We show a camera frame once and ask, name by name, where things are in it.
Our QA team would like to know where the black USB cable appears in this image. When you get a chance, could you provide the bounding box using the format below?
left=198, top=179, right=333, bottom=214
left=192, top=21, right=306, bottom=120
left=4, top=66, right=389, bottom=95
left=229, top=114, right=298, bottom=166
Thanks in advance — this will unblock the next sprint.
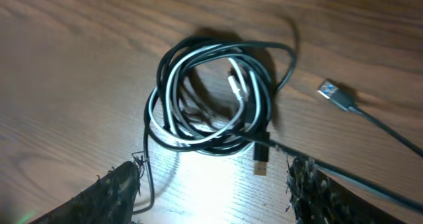
left=132, top=35, right=423, bottom=215

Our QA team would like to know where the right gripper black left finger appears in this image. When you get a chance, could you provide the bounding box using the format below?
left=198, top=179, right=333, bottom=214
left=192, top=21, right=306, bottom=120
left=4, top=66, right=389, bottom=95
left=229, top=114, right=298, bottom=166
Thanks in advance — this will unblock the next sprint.
left=31, top=161, right=140, bottom=224

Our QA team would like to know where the white USB cable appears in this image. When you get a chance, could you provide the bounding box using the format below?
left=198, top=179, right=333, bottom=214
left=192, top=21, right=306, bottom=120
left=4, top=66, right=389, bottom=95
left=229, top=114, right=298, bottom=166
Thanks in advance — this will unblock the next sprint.
left=147, top=44, right=274, bottom=152

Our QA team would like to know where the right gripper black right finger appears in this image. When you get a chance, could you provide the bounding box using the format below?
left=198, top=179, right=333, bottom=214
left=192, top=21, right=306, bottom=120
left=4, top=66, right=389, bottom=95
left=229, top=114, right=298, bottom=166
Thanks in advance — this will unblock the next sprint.
left=287, top=157, right=404, bottom=224

